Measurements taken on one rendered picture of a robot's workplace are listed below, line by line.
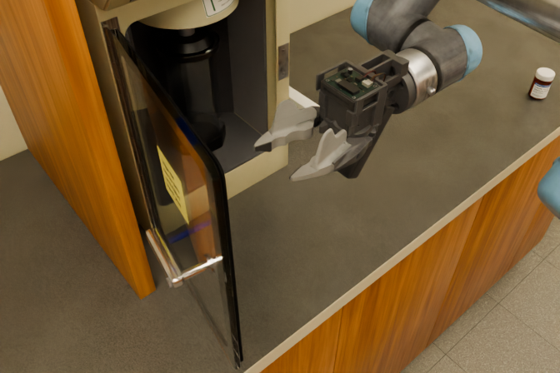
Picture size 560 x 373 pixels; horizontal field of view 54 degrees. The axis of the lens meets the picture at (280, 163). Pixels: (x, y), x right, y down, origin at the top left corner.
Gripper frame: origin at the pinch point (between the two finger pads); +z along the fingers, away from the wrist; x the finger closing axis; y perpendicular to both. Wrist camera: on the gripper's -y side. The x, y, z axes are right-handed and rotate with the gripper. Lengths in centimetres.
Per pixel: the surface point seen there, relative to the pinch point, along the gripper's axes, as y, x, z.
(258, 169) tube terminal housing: -30.6, -25.9, -16.0
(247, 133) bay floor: -26.5, -32.1, -18.1
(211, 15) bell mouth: 4.7, -27.4, -9.3
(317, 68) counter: -34, -48, -52
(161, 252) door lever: -7.3, -3.0, 15.8
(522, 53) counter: -34, -19, -99
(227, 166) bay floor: -26.5, -26.9, -9.6
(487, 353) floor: -128, 13, -80
